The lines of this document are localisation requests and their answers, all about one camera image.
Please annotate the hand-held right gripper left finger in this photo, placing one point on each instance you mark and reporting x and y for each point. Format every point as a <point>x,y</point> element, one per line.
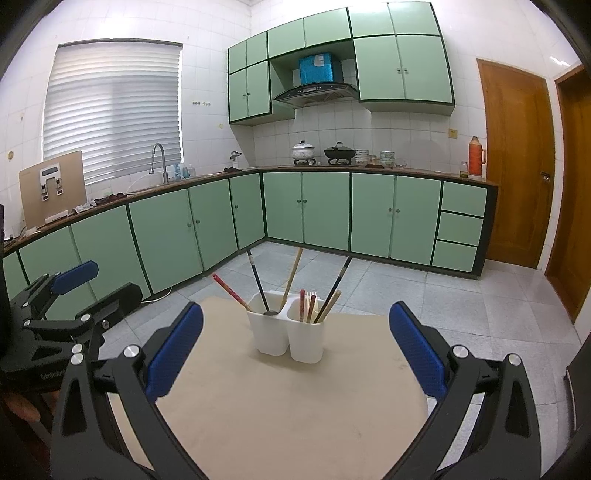
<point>175,350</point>

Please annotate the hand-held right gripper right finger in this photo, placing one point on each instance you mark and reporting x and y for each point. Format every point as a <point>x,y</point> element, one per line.
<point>418,353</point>

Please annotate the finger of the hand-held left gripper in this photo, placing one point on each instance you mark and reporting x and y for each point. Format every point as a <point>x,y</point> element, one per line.
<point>121,299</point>
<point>76,276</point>

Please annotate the red-topped wooden chopstick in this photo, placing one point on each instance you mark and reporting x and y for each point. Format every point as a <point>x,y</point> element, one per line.
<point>231,293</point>
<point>312,307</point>
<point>302,305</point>

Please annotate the white plastic utensil holder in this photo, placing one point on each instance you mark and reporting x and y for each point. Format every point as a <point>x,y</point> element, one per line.
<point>268,330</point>
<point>304,339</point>

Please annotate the plain wooden chopstick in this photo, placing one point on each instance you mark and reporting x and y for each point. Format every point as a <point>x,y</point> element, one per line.
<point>292,277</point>
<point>331,303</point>

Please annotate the person's left hand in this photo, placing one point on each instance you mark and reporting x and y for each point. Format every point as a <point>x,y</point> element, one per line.
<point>23,408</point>

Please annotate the green base cabinet run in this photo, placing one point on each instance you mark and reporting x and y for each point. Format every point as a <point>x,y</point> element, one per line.
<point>351,212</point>
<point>166,235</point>

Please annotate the dark cloth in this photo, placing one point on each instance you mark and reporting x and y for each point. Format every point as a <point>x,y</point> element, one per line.
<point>108,200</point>

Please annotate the white device on panel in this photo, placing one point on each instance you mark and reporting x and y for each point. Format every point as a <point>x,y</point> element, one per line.
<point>51,180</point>

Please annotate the dark chopstick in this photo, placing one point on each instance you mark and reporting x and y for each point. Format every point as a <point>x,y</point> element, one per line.
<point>340,276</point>

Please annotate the green drawer unit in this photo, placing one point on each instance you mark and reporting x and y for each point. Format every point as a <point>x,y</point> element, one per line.
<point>461,226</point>

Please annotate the bottles beside sink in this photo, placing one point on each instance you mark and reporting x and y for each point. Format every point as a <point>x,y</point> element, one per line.
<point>181,172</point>

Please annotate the chrome kitchen faucet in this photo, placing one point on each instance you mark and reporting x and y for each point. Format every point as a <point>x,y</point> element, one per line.
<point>159,157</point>

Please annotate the white window blind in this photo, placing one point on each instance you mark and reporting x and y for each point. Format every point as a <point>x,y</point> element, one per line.
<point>111,110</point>

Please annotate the small glass jar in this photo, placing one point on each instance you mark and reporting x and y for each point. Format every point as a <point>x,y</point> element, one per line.
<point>463,170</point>

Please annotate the orange thermos flask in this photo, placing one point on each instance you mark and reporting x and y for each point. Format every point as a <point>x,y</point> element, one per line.
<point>475,159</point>

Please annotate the wooden door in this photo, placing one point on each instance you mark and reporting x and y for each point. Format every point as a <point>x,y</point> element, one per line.
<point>515,175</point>
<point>575,207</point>

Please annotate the black wok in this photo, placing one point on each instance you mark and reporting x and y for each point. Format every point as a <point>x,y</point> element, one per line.
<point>339,152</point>

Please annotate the white lidded pot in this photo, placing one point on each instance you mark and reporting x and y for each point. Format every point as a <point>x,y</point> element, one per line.
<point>304,151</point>

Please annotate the black range hood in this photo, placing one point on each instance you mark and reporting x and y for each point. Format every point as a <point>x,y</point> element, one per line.
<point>316,93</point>

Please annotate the blue box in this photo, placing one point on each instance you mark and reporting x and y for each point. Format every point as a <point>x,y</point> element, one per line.
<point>318,69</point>

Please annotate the green cabinet over hood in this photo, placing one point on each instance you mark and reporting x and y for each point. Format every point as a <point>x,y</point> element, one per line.
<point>309,32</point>

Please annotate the wall hooks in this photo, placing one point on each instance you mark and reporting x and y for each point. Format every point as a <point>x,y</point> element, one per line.
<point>201,103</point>

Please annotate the green wall cabinet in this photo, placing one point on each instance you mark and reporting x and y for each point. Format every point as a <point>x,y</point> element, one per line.
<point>251,87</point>
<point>401,60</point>

